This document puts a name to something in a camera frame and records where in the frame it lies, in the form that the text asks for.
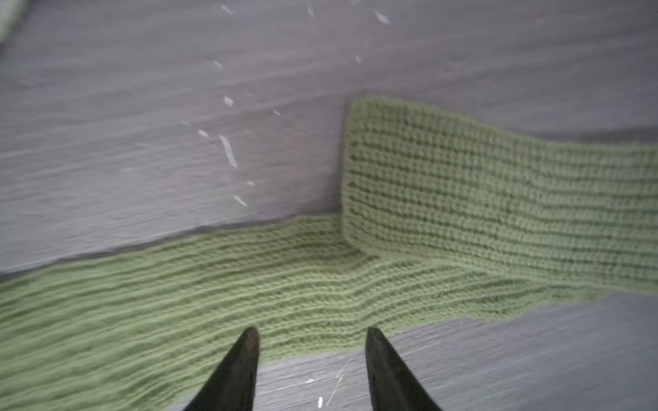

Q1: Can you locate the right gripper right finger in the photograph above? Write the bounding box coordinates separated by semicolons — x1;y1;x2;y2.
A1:
365;327;442;411

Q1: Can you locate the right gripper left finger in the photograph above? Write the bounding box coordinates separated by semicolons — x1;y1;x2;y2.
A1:
184;327;260;411

